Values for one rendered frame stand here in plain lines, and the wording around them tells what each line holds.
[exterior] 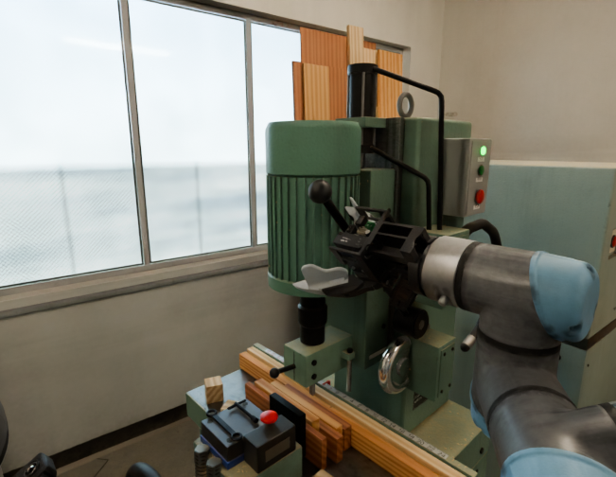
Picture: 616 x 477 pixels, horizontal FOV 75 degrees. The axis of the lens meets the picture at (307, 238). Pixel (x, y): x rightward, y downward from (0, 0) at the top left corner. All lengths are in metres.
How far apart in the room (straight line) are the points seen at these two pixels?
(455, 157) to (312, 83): 1.56
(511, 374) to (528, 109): 2.70
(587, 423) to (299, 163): 0.51
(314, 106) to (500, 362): 2.03
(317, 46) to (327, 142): 1.84
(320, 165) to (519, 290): 0.38
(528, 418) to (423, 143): 0.59
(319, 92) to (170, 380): 1.76
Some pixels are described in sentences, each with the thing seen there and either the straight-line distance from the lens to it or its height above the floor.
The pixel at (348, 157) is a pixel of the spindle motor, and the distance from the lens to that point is 0.70.
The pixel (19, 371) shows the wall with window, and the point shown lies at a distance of 2.16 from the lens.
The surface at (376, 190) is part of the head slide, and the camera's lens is 0.80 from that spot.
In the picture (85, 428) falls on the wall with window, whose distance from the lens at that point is 2.35.
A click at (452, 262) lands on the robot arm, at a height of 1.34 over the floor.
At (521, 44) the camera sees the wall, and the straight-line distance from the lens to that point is 3.15.
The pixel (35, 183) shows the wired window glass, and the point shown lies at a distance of 2.04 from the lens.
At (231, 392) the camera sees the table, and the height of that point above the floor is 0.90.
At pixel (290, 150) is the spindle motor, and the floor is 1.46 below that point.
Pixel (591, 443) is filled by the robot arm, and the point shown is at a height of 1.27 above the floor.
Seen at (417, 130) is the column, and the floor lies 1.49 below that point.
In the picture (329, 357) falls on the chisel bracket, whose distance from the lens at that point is 0.86.
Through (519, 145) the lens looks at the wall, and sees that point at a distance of 3.06.
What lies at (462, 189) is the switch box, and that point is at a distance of 0.89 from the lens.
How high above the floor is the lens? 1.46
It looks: 13 degrees down
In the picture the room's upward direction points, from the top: straight up
